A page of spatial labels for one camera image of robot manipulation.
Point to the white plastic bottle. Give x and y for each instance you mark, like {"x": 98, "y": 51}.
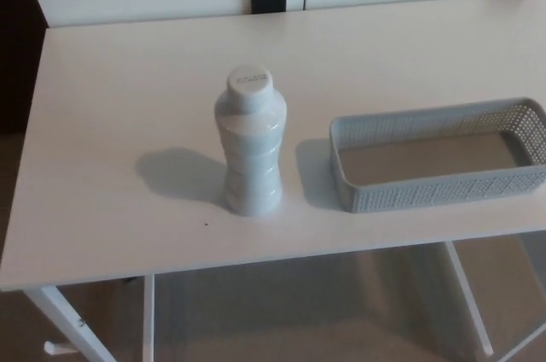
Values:
{"x": 251, "y": 157}

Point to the grey perforated plastic basket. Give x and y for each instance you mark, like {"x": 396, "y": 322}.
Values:
{"x": 426, "y": 193}

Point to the dark brown wooden panel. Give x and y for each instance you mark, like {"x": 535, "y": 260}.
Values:
{"x": 19, "y": 37}

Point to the white desk leg frame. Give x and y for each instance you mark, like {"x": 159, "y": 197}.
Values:
{"x": 64, "y": 319}
{"x": 469, "y": 298}

